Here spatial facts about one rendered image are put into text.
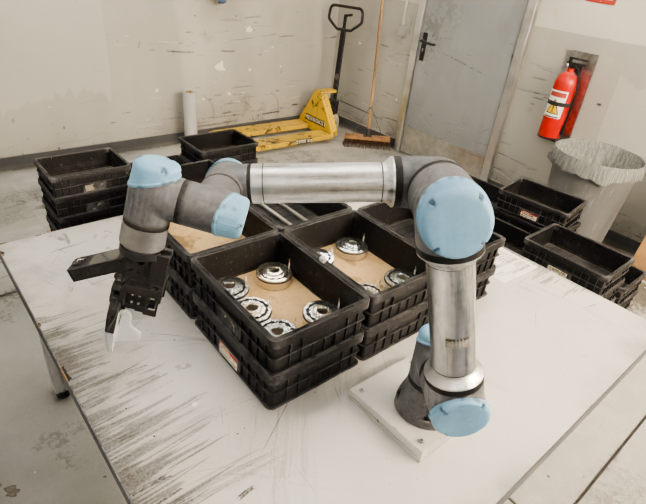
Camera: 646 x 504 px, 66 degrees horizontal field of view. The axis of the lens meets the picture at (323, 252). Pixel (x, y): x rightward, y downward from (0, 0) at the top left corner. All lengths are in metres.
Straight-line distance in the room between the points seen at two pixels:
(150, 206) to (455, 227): 0.48
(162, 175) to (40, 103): 3.64
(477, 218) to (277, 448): 0.69
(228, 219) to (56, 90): 3.69
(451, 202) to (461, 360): 0.33
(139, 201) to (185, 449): 0.60
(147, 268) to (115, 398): 0.50
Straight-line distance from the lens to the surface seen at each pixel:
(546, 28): 4.28
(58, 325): 1.58
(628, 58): 4.04
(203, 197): 0.82
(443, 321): 0.92
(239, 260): 1.44
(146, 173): 0.81
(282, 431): 1.23
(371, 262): 1.58
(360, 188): 0.91
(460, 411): 1.02
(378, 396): 1.29
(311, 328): 1.14
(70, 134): 4.54
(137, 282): 0.92
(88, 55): 4.45
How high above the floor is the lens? 1.66
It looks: 31 degrees down
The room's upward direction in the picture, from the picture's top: 6 degrees clockwise
